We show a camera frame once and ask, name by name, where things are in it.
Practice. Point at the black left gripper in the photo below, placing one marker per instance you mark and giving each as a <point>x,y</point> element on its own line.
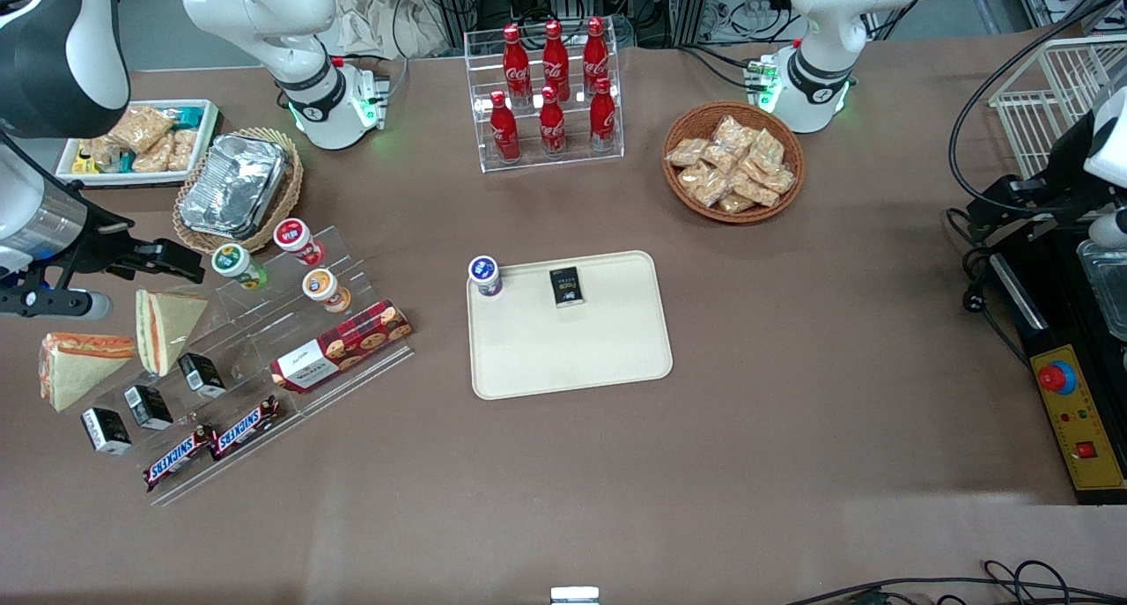
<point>1064,168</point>

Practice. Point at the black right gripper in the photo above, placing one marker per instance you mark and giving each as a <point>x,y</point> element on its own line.
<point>99,247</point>

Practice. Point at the triangle sandwich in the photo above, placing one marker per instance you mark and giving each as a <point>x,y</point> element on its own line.
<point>167,328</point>
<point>75,376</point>

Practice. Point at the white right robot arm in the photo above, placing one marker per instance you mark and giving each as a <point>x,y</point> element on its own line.
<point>264,15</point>

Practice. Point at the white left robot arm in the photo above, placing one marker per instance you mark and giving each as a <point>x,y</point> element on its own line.
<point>828,24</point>

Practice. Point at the beige plastic serving tray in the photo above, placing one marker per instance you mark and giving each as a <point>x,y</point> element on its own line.
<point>572,350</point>

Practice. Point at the green yogurt drink bottle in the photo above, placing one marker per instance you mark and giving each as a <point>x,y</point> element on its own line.
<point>233,261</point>

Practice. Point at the clear plastic container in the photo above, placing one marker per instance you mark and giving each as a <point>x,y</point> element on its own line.
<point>1108,288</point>

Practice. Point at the silver foil food container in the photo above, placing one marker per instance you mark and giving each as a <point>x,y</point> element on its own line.
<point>233,187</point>

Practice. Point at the clear bagged cracker snack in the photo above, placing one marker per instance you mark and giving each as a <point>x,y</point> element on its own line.
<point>731,132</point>
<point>720,158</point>
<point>778,180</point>
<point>141,128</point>
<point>104,151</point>
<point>154,156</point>
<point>687,152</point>
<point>183,150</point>
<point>704,185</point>
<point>768,150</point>
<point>736,203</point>
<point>755,191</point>

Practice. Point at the black yellow control box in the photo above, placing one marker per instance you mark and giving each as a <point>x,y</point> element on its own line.
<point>1057,323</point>

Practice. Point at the clear acrylic stepped stand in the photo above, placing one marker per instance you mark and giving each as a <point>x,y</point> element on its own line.
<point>255,341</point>

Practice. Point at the small black carton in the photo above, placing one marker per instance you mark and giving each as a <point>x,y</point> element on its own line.
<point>148,407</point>
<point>202,376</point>
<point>106,431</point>
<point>567,286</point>

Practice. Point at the yellow snack packet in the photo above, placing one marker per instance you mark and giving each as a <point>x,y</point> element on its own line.
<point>84,163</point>

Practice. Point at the red yogurt drink bottle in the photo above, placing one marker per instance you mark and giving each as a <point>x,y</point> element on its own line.
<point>295,238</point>

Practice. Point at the white rectangular snack bin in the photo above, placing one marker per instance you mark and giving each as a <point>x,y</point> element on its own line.
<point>209,134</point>

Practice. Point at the teal snack packet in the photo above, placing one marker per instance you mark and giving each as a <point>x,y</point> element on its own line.
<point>188,115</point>

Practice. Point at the oval tan wicker basket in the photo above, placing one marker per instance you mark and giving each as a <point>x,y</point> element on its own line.
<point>295,178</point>

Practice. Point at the orange yogurt drink bottle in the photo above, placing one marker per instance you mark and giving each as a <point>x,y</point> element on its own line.
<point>321,286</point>

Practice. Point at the Snickers chocolate bar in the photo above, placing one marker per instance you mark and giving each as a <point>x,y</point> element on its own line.
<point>179,457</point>
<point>246,427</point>

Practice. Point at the red plaid cookie box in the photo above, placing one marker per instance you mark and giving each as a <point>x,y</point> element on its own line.
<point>343,345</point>

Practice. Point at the blue yogurt drink bottle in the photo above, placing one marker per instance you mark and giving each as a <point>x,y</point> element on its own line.
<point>484,272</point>

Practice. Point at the crumpled beige cloth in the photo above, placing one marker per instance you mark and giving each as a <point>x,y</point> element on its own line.
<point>379,19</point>

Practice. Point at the red cola bottle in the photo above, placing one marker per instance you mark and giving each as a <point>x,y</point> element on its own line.
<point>517,68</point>
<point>596,55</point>
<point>552,129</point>
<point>504,134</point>
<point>602,121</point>
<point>556,59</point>

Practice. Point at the clear acrylic bottle rack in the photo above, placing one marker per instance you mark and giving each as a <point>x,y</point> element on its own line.
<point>480,77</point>

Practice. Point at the round brown wicker basket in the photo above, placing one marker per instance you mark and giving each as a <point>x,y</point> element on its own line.
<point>678,195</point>

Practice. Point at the small white device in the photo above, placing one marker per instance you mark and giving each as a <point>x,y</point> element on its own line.
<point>574,596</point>

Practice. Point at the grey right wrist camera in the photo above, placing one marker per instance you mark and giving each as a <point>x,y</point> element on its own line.
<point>53,305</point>

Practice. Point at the aluminium frame with wiring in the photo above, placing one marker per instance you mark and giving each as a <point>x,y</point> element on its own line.
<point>669,6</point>

